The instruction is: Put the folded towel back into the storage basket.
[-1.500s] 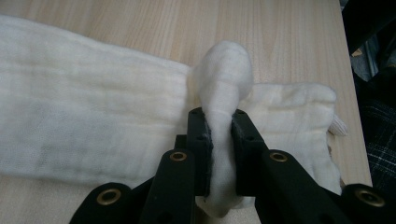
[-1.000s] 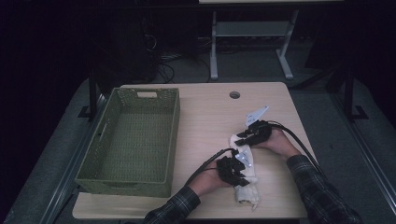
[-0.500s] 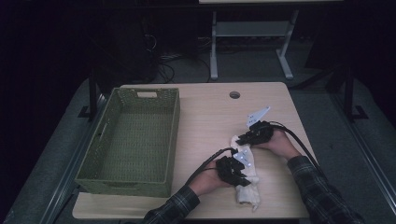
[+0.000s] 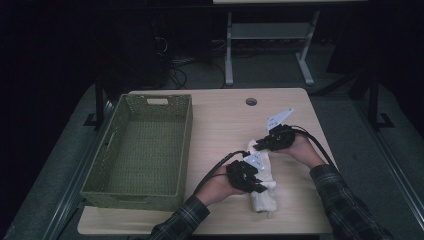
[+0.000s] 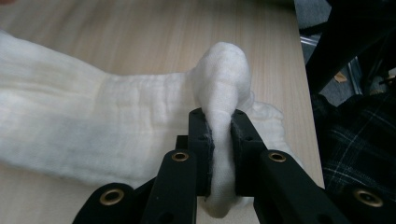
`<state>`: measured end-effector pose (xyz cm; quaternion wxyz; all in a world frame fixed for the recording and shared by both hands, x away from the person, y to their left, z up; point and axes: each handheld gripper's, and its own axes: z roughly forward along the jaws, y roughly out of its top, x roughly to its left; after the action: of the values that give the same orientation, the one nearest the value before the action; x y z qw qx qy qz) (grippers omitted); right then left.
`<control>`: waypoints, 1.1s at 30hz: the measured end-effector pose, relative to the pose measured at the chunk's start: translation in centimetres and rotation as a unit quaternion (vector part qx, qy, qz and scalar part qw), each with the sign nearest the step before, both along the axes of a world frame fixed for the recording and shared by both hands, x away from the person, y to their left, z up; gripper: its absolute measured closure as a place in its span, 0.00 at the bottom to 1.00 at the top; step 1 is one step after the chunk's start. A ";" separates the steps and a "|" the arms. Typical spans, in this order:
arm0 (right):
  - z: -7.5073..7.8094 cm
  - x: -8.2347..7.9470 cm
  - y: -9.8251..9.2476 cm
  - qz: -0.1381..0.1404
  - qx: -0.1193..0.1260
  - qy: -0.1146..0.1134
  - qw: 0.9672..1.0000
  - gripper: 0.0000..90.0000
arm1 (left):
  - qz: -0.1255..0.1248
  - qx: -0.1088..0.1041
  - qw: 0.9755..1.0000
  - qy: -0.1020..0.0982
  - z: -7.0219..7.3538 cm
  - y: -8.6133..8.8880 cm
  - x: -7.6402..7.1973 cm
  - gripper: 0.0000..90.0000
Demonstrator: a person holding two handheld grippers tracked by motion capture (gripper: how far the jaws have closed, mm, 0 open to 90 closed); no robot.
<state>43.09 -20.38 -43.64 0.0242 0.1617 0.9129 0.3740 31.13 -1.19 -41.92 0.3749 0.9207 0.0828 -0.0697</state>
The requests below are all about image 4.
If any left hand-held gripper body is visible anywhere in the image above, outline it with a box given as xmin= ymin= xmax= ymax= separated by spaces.
xmin=226 ymin=151 xmax=267 ymax=194

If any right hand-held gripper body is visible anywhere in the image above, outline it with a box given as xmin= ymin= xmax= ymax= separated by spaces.
xmin=264 ymin=107 xmax=297 ymax=152

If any white cloth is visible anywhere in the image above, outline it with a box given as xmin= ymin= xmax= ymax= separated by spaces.
xmin=246 ymin=139 xmax=279 ymax=218

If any person's left hand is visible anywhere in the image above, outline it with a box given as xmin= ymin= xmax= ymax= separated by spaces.
xmin=194 ymin=174 xmax=247 ymax=207

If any person's right hand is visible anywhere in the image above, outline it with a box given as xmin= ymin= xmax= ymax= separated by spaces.
xmin=274 ymin=133 xmax=327 ymax=170

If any green woven basket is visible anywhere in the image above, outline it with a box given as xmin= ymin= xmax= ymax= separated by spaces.
xmin=79 ymin=93 xmax=194 ymax=212

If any black metal stand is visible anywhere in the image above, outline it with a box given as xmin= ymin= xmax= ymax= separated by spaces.
xmin=83 ymin=71 xmax=108 ymax=130
xmin=366 ymin=69 xmax=395 ymax=131

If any dark cabinet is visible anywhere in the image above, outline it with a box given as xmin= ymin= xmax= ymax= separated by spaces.
xmin=106 ymin=13 xmax=173 ymax=90

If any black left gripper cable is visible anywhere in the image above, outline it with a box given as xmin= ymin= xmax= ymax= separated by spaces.
xmin=192 ymin=149 xmax=251 ymax=195

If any tangle of black floor cables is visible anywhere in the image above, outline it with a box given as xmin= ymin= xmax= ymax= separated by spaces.
xmin=153 ymin=36 xmax=228 ymax=90

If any white metal desk frame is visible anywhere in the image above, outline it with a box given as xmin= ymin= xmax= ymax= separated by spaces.
xmin=213 ymin=0 xmax=368 ymax=87

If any aluminium rail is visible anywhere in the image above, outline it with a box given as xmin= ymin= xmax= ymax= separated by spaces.
xmin=353 ymin=99 xmax=424 ymax=232
xmin=41 ymin=99 xmax=117 ymax=240

